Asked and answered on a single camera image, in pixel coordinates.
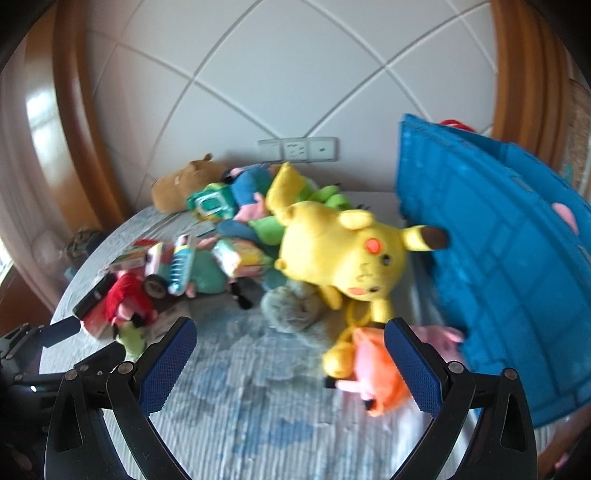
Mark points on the brown capybara plush toy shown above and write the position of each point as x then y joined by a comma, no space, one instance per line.
170,192

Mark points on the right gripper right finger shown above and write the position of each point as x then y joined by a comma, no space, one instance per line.
502,445

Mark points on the blue plush toy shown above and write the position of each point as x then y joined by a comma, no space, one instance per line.
248,187

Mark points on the pig plush red dress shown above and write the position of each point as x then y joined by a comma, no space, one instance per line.
127,301

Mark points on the blue plastic crate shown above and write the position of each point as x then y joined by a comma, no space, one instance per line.
516,274

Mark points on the green monster plush toy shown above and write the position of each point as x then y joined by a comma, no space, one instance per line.
131,338

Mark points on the black tape roll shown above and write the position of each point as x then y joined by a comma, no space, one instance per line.
156,287

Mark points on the black cylinder bottle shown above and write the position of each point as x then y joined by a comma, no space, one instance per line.
95,296

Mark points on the yellow Pikachu plush toy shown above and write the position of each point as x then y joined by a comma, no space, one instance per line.
343,253

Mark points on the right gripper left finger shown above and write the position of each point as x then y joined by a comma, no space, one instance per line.
136,389

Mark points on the white wall socket panel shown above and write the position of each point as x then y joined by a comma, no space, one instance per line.
299,150

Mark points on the teal dinosaur plush toy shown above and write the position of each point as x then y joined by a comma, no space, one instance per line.
207,277

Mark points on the grey furry pompom keychain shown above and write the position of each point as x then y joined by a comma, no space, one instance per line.
293,307

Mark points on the red white box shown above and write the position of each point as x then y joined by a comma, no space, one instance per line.
95,323

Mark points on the pink pig plush orange dress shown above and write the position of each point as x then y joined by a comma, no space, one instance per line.
360,364

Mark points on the green wet wipes pack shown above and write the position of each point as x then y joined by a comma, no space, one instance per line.
215,203

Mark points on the blue white comb toy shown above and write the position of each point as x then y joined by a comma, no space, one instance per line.
181,265

